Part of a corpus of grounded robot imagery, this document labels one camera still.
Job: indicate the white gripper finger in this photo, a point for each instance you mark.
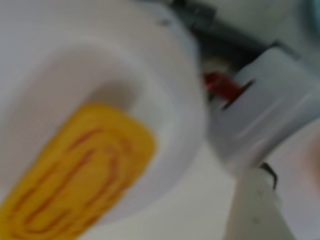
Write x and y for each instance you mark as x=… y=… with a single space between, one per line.
x=252 y=207

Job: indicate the yellow egg sushi toy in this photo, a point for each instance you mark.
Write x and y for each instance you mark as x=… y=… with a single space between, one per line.
x=80 y=175

